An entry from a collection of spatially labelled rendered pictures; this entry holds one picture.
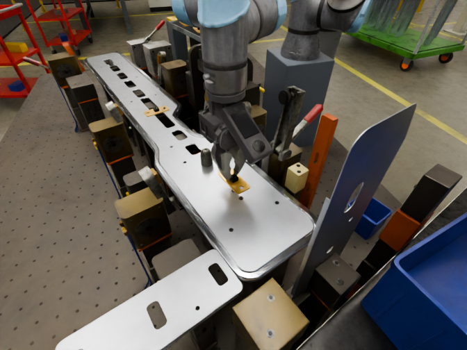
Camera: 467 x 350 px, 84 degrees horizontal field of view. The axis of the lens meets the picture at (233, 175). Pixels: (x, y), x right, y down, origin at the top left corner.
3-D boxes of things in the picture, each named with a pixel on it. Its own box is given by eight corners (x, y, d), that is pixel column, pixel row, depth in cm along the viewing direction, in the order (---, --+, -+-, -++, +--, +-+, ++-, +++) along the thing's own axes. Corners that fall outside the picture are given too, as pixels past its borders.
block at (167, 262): (162, 316, 70) (135, 265, 51) (200, 290, 75) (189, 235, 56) (174, 341, 66) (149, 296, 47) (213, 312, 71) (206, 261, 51)
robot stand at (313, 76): (294, 123, 140) (309, 44, 112) (313, 144, 126) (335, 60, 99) (260, 129, 136) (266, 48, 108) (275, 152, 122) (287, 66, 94)
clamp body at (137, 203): (140, 282, 77) (98, 207, 53) (176, 260, 82) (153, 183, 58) (149, 301, 73) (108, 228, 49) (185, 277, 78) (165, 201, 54)
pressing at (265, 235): (76, 61, 128) (75, 57, 127) (121, 52, 138) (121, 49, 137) (244, 291, 46) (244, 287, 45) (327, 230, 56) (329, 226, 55)
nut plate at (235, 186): (217, 173, 62) (217, 169, 61) (230, 167, 63) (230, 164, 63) (238, 194, 57) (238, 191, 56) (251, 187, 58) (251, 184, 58)
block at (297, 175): (271, 251, 84) (287, 167, 59) (279, 245, 86) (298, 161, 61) (279, 259, 82) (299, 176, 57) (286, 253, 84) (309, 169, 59)
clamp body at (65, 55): (73, 128, 138) (37, 56, 113) (99, 119, 143) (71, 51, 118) (76, 135, 132) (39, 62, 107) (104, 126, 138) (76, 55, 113)
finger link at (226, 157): (217, 167, 63) (217, 135, 57) (231, 181, 59) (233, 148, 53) (206, 172, 61) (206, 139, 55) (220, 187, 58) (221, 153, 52)
